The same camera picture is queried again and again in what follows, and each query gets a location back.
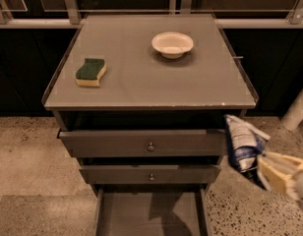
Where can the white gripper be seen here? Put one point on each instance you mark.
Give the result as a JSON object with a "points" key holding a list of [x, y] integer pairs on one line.
{"points": [[302, 187]]}

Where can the blue chip bag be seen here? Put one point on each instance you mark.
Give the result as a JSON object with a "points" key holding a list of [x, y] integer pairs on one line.
{"points": [[244, 143]]}

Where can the grey top drawer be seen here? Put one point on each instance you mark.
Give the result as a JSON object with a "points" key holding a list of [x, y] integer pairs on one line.
{"points": [[143, 143]]}

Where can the grey drawer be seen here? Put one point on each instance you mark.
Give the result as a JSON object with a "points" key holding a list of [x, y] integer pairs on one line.
{"points": [[143, 143], [150, 174], [151, 211]]}

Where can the grey middle drawer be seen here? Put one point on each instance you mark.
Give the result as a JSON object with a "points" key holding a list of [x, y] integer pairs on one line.
{"points": [[150, 174]]}

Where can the grey bottom drawer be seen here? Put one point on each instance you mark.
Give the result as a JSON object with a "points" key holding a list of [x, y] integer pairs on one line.
{"points": [[151, 211]]}

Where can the grey drawer cabinet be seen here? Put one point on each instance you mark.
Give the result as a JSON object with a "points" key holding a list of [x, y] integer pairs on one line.
{"points": [[142, 90]]}

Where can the green and yellow sponge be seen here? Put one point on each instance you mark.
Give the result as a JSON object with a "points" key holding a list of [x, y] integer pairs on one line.
{"points": [[90, 73]]}

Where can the white pipe post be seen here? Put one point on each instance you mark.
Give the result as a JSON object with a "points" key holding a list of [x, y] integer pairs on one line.
{"points": [[294, 115]]}

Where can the metal railing frame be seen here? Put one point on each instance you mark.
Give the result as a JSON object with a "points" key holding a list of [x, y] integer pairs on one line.
{"points": [[74, 10]]}

